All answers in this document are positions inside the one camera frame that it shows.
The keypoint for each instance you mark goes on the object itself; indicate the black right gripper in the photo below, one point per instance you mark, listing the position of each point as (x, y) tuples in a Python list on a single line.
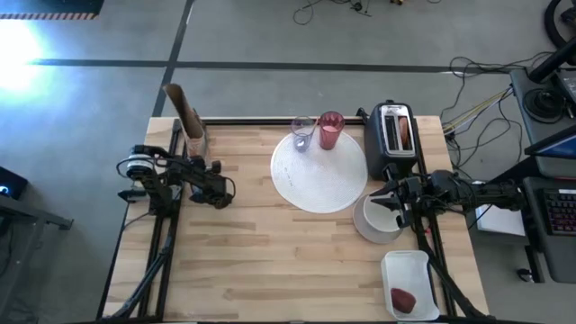
[(416, 191)]

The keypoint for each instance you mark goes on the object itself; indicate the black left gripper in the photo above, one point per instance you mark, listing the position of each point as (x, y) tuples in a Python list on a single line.
[(213, 186)]

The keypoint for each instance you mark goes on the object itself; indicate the beige round plate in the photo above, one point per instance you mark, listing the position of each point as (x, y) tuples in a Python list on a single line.
[(366, 234)]

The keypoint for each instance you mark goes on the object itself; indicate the orange pumpkin cereal box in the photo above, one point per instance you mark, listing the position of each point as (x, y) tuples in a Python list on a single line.
[(186, 117)]

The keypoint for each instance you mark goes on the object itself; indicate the round white woven placemat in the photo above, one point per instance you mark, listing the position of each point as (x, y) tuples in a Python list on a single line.
[(315, 180)]

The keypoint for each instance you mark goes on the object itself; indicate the red faceted tumbler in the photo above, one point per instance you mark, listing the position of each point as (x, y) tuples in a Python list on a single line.
[(330, 132)]

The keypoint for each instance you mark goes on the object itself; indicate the dark red apple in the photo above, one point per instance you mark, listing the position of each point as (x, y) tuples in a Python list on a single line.
[(402, 300)]

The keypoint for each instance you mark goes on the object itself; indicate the clear glass tumbler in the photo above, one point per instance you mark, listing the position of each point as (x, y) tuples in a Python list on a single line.
[(303, 135)]

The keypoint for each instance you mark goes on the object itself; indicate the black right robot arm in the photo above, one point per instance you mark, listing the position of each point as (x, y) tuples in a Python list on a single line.
[(477, 195)]

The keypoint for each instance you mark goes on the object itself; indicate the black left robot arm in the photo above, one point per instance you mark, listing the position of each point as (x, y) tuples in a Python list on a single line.
[(157, 189)]

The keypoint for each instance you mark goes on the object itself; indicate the black toaster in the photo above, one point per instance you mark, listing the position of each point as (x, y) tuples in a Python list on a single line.
[(375, 148)]

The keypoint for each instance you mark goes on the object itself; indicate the white rectangular tray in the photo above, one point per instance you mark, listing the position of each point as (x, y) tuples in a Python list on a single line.
[(407, 274)]

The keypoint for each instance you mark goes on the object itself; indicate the white paper sheet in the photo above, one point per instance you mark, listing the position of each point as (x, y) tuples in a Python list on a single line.
[(499, 222)]

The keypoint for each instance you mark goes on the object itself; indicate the black keyboard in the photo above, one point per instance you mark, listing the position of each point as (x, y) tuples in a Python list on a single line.
[(562, 211)]

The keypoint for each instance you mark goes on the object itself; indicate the dark laptop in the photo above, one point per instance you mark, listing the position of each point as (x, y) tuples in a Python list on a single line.
[(558, 153)]

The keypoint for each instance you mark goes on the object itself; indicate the black equipment stand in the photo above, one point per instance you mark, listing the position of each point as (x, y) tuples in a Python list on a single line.
[(40, 216)]

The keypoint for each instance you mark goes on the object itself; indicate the dark grey side desk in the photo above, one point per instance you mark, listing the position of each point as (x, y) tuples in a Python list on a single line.
[(562, 265)]

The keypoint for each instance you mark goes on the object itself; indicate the black hazard striped mat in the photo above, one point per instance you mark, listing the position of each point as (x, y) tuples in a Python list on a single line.
[(45, 5)]

